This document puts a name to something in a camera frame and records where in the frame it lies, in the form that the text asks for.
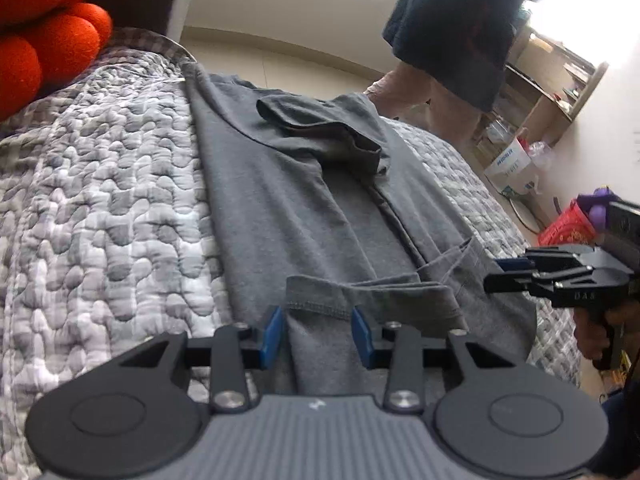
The grey checked quilted blanket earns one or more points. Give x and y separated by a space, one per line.
100 185

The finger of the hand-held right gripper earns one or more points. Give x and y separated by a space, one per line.
545 260
515 284

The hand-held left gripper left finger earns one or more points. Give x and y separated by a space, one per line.
272 337

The grey t-shirt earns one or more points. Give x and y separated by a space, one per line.
300 185

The red basket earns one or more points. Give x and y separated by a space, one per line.
570 227

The person's right hand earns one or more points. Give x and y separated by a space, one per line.
587 332

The purple toy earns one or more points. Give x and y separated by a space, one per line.
595 210

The wooden shelf unit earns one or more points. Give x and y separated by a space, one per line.
585 95

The white cardboard box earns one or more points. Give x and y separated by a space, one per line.
510 165

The grey sofa armrest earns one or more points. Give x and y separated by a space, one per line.
150 5

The white round basin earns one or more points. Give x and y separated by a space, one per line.
520 215

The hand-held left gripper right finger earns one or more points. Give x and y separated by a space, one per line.
361 335

